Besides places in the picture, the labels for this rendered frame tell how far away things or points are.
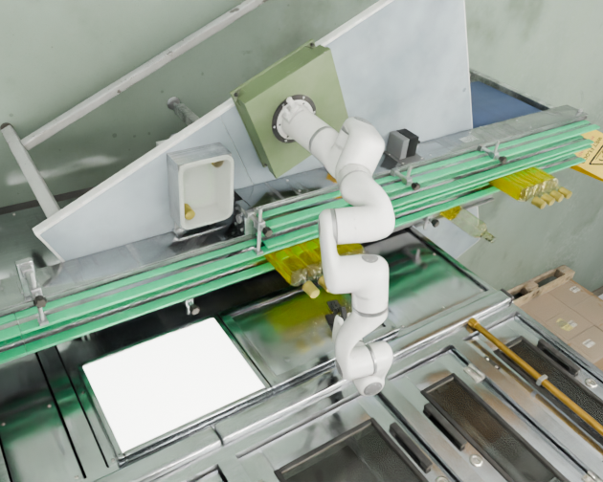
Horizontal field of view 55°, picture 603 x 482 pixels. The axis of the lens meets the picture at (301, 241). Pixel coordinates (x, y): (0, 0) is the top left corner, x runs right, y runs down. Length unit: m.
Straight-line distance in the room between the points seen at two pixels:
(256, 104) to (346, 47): 0.39
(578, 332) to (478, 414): 4.09
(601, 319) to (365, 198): 4.89
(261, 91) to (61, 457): 1.08
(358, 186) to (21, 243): 1.33
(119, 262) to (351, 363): 0.75
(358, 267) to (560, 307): 4.81
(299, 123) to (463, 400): 0.93
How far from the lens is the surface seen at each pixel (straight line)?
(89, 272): 1.74
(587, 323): 5.95
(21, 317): 1.67
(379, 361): 1.45
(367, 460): 1.60
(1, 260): 2.20
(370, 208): 1.32
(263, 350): 1.73
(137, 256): 1.77
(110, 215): 1.76
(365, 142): 1.42
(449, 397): 1.79
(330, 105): 1.84
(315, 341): 1.77
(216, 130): 1.77
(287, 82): 1.71
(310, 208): 1.87
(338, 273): 1.27
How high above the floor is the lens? 2.16
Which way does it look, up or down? 40 degrees down
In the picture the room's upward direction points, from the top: 134 degrees clockwise
